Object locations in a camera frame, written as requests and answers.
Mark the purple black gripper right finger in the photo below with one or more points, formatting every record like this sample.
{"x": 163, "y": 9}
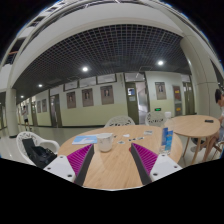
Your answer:
{"x": 152, "y": 167}

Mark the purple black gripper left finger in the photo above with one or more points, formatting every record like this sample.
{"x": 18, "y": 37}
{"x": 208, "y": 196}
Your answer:
{"x": 73, "y": 167}

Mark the clear plastic water bottle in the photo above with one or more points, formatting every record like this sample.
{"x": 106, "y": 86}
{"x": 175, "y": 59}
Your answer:
{"x": 167, "y": 136}

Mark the blue white paper booklet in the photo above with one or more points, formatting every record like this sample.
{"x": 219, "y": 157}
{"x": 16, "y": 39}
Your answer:
{"x": 84, "y": 139}

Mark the black bag on chair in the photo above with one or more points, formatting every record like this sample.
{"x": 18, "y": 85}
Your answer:
{"x": 40, "y": 156}

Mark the round wooden table near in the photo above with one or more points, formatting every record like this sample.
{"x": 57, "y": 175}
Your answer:
{"x": 116, "y": 169}

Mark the round wooden table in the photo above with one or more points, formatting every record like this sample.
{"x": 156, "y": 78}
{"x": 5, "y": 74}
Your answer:
{"x": 116, "y": 169}
{"x": 194, "y": 126}

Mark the white ceramic cup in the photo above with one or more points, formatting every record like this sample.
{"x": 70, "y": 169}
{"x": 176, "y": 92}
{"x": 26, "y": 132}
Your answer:
{"x": 104, "y": 141}

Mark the small white card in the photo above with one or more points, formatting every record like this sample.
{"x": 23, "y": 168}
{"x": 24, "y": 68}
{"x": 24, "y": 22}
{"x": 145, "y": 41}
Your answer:
{"x": 126, "y": 135}

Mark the white lattice chair right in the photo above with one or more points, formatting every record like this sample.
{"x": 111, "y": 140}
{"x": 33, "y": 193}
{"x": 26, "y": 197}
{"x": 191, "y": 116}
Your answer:
{"x": 155, "y": 118}

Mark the white lattice chair middle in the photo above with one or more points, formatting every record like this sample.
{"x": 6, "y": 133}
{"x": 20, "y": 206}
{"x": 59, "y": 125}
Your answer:
{"x": 121, "y": 120}

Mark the round wooden table far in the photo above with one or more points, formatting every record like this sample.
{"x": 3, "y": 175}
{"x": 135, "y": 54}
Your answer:
{"x": 194, "y": 126}

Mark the black phone on table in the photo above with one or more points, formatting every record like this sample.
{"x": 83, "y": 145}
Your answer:
{"x": 209, "y": 121}

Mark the seated person at right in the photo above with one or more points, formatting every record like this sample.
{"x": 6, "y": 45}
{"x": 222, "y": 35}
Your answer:
{"x": 218, "y": 133}

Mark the walking person far left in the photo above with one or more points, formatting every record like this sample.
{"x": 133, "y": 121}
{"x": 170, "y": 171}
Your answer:
{"x": 25, "y": 118}

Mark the open green door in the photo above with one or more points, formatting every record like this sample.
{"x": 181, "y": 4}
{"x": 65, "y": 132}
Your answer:
{"x": 132, "y": 102}

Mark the framed wall poster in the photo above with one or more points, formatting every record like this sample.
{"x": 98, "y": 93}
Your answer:
{"x": 87, "y": 97}
{"x": 107, "y": 95}
{"x": 71, "y": 100}

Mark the framed poster right wall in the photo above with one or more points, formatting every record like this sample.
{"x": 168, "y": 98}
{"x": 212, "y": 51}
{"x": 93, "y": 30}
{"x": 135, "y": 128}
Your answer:
{"x": 160, "y": 90}

